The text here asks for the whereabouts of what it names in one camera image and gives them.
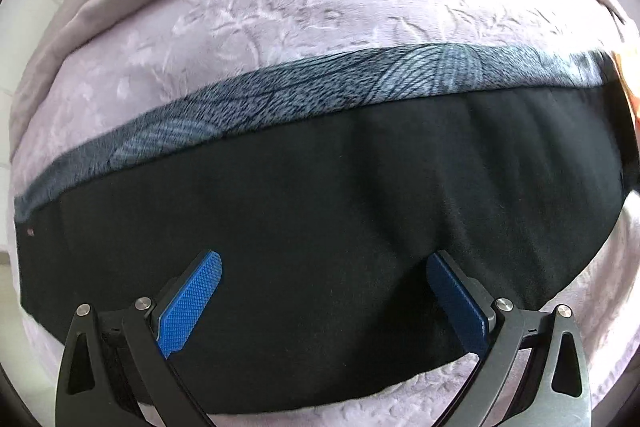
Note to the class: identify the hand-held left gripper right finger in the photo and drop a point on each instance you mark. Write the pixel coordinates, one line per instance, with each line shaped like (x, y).
(457, 307)

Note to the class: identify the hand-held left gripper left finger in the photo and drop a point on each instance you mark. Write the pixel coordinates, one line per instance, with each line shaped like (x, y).
(192, 302)

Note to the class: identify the black pants with patterned lining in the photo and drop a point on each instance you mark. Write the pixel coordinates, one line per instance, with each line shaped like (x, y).
(325, 182)

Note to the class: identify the orange cloth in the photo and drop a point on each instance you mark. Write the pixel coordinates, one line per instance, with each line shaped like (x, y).
(631, 77)

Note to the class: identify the lilac embossed blanket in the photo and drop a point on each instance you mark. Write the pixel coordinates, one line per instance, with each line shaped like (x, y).
(300, 7)

